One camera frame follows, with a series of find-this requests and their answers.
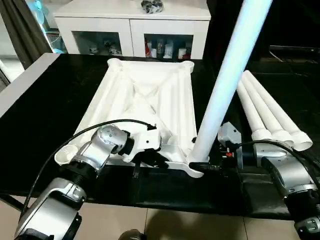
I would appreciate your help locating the white plastic table top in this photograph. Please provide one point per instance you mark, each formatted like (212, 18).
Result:
(145, 100)

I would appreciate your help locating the white plastic table leg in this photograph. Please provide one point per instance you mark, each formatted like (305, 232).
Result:
(252, 115)
(282, 117)
(230, 70)
(267, 115)

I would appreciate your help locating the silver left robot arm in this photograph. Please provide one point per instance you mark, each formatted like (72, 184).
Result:
(95, 155)

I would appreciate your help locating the black work mat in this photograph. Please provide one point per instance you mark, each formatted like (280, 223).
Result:
(50, 120)

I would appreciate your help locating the black metal bar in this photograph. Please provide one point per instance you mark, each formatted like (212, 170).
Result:
(295, 49)

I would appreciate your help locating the white glass-door cabinet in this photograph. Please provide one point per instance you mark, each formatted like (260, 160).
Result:
(130, 22)

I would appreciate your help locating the crumpled silver object on cabinet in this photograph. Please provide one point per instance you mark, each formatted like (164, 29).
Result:
(152, 6)

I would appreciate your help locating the dark grey curtain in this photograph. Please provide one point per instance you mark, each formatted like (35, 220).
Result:
(25, 30)

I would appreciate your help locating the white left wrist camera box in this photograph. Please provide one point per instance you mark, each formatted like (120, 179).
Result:
(147, 140)

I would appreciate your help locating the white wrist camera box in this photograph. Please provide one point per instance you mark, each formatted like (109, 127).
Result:
(147, 140)
(230, 135)

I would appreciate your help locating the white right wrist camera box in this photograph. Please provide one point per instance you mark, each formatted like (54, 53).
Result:
(230, 135)

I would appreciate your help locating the black table frame leg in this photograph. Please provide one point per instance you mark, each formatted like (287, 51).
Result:
(12, 202)

